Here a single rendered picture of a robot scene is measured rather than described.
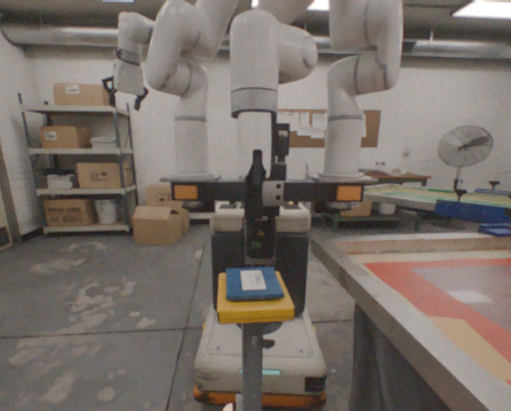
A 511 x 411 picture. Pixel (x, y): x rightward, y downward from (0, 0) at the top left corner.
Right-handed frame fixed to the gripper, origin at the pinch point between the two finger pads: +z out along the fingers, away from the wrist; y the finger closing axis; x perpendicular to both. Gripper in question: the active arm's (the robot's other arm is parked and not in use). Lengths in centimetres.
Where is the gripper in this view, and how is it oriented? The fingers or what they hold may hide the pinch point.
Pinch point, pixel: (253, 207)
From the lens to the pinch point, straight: 42.0
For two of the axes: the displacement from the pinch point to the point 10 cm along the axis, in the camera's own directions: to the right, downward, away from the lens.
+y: 0.7, 2.2, -9.7
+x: 10.0, -0.2, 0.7
